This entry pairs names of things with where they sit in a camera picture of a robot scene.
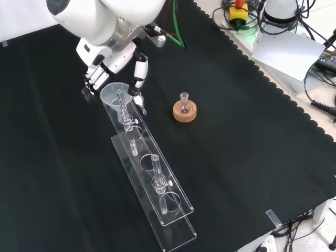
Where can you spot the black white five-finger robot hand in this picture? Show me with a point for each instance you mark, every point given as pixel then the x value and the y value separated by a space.
pixel 115 61

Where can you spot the translucent plastic funnel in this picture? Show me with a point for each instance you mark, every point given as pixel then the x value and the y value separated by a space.
pixel 109 95

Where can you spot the clear acrylic funnel stand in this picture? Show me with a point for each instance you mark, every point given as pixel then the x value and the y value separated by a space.
pixel 157 199

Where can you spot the small round-bottom glass flask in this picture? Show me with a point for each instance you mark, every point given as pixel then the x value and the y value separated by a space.
pixel 184 106

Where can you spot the yellow stop button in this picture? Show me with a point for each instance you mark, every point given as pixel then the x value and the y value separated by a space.
pixel 238 13

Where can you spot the black bench cloth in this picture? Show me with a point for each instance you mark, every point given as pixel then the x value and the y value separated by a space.
pixel 236 157

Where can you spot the pale board sheet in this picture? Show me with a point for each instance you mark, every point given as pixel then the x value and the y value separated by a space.
pixel 286 55

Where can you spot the black power adapter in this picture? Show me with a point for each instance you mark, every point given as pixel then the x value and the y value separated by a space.
pixel 328 59

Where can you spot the white power strip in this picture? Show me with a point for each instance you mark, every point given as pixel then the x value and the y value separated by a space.
pixel 267 244

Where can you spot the white table leg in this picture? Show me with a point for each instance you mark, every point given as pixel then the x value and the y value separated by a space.
pixel 324 212

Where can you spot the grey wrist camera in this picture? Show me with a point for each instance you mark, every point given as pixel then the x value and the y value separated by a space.
pixel 158 40

